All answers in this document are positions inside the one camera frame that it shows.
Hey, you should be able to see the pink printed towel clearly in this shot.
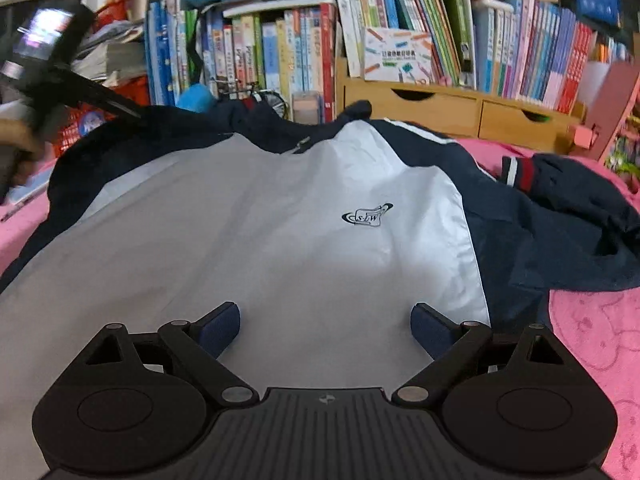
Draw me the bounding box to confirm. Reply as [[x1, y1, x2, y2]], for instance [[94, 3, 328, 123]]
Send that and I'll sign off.
[[1, 138, 639, 479]]

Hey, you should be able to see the miniature black bicycle model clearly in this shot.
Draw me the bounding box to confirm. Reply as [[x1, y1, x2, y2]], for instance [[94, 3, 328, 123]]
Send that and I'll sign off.
[[218, 82, 290, 119]]

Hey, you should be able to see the red plastic crate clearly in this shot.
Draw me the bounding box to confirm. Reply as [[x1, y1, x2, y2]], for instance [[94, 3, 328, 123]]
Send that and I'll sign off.
[[52, 76, 151, 158]]

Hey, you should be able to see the small blue plush ball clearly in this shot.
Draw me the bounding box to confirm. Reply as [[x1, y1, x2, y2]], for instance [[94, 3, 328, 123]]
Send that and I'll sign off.
[[176, 84, 218, 114]]

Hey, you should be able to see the operator left hand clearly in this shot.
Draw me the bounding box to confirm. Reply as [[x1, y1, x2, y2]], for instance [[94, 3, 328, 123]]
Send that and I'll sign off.
[[0, 118, 44, 185]]

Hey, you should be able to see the thick red book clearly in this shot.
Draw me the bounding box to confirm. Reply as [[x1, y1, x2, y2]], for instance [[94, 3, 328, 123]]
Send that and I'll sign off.
[[320, 3, 335, 122]]

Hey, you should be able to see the label printer box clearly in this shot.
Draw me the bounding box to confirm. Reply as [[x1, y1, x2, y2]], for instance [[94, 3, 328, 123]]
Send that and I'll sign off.
[[363, 27, 435, 86]]

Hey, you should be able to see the clear plastic container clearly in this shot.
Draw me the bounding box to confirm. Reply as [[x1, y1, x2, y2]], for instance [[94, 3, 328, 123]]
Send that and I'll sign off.
[[292, 91, 323, 126]]

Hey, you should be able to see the wooden drawer organizer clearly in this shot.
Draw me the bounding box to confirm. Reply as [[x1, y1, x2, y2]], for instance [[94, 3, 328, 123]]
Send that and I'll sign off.
[[336, 58, 578, 155]]

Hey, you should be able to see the navy white zip jacket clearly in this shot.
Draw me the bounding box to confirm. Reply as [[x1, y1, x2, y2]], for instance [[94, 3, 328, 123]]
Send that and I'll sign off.
[[0, 98, 640, 480]]

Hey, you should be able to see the stack of papers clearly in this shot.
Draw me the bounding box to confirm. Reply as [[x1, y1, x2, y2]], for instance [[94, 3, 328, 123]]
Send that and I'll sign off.
[[72, 21, 146, 82]]

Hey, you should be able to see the pink toy house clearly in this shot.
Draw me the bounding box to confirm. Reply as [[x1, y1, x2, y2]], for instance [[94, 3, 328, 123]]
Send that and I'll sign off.
[[570, 62, 639, 178]]

